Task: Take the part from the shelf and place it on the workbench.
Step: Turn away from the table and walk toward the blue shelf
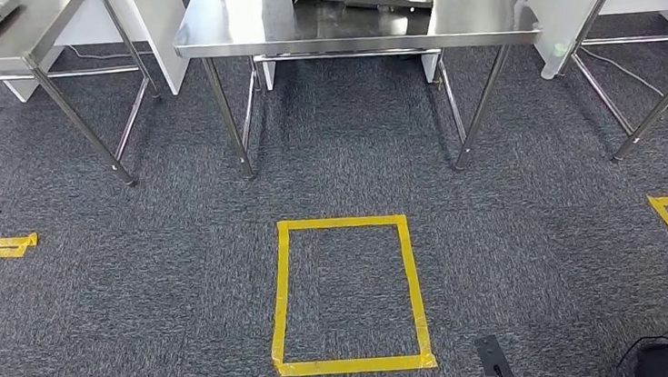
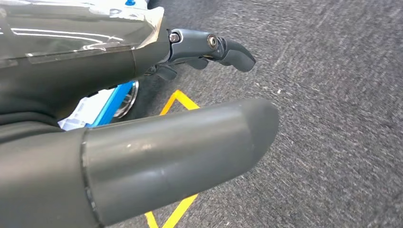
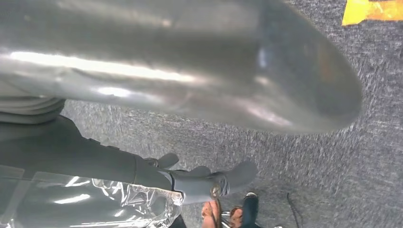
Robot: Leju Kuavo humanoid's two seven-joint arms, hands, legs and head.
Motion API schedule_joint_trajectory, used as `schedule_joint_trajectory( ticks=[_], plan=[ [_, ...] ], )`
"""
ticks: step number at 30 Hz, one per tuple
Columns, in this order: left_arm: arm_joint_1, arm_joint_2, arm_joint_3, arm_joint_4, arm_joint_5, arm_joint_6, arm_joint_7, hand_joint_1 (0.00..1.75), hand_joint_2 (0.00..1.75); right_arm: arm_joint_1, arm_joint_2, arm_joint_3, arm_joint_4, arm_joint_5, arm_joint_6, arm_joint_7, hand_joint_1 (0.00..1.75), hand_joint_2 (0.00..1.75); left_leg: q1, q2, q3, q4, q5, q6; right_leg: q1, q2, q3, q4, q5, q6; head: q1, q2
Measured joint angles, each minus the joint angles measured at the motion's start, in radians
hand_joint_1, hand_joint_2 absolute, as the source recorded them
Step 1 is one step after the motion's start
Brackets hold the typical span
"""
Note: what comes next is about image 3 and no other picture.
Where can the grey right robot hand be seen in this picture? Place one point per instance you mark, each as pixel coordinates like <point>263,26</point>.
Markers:
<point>157,47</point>

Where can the person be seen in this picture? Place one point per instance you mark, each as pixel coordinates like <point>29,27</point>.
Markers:
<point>209,214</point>

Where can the chrome swivel stool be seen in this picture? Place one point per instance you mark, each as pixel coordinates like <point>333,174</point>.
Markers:
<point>226,218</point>

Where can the yellow floor tape square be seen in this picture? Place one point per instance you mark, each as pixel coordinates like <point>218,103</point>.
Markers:
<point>355,12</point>

